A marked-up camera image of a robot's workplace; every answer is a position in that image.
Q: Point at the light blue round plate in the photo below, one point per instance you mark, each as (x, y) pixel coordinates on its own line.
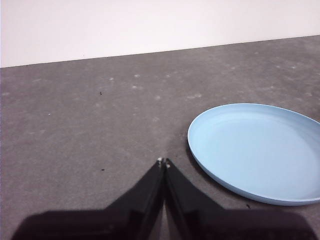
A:
(255, 155)

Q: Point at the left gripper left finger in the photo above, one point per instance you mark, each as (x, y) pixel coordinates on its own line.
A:
(120, 222)

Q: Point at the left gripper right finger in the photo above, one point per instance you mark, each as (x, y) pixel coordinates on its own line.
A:
(212, 222)

